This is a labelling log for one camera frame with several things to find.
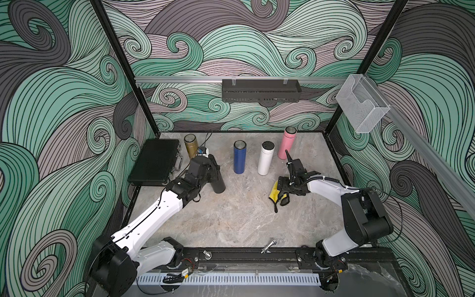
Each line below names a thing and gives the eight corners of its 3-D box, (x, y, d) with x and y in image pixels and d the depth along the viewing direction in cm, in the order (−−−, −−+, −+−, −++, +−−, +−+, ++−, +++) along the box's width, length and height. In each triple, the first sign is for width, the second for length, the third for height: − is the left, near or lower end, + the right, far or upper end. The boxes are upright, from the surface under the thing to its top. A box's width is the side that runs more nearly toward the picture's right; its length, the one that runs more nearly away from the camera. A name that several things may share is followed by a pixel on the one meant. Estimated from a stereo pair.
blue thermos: (233, 174, 102) (233, 148, 85) (233, 166, 106) (233, 140, 89) (244, 174, 102) (246, 148, 85) (244, 166, 106) (246, 140, 89)
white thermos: (258, 175, 102) (262, 150, 85) (257, 166, 106) (261, 140, 89) (268, 175, 102) (275, 150, 85) (267, 166, 106) (274, 140, 89)
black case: (127, 185, 97) (121, 178, 92) (143, 146, 115) (139, 139, 110) (171, 185, 97) (167, 178, 92) (180, 146, 115) (178, 139, 110)
